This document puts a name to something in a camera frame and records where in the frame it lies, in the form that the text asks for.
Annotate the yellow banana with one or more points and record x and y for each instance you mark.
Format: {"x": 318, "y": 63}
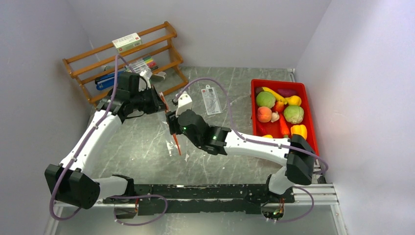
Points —
{"x": 277, "y": 96}

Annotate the purple eggplant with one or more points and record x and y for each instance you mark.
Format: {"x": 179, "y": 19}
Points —
{"x": 286, "y": 92}

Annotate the yellow bell pepper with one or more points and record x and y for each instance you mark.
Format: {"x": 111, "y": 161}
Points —
{"x": 299, "y": 130}

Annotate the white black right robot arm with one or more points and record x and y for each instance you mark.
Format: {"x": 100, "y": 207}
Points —
{"x": 295, "y": 155}

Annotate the green cabbage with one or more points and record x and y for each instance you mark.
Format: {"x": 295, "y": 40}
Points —
{"x": 294, "y": 114}
{"x": 265, "y": 99}

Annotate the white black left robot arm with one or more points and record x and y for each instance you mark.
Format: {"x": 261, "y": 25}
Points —
{"x": 70, "y": 180}

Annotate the green cabbage far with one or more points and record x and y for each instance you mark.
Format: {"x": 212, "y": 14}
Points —
{"x": 265, "y": 99}

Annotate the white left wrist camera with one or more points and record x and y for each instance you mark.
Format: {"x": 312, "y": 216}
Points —
{"x": 144, "y": 80}

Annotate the red plastic bin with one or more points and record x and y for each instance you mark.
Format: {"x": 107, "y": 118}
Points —
{"x": 273, "y": 129}

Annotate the white box on top shelf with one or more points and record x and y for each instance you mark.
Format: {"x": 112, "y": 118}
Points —
{"x": 127, "y": 42}

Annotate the orange carrot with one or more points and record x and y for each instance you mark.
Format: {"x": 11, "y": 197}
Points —
{"x": 284, "y": 130}

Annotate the orange peach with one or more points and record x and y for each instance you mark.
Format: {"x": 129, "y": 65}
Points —
{"x": 264, "y": 114}

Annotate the marker pen set pack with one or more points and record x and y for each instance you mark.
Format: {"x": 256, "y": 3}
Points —
{"x": 144, "y": 66}

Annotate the green cabbage near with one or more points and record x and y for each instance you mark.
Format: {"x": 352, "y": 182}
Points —
{"x": 294, "y": 114}

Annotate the red apple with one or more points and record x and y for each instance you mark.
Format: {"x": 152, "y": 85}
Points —
{"x": 278, "y": 107}

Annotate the red chili pepper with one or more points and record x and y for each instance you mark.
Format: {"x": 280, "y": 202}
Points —
{"x": 261, "y": 131}

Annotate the clear zip bag orange zipper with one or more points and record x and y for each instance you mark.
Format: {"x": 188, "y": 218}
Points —
{"x": 175, "y": 144}

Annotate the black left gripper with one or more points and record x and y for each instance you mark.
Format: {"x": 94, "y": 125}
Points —
{"x": 157, "y": 105}

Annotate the ruler set clear package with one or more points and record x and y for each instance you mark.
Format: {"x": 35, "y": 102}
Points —
{"x": 211, "y": 101}

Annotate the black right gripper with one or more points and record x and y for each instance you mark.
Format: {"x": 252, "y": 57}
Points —
{"x": 172, "y": 121}

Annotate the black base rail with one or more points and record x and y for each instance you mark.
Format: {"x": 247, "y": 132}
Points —
{"x": 246, "y": 198}

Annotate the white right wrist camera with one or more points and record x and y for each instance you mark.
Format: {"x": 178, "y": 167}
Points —
{"x": 184, "y": 103}

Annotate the yellow squash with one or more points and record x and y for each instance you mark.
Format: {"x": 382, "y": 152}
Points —
{"x": 294, "y": 100}

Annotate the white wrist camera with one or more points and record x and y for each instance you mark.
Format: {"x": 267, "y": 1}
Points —
{"x": 184, "y": 103}
{"x": 144, "y": 80}

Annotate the blue hole punch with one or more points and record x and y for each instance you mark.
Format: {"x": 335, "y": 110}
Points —
{"x": 105, "y": 81}

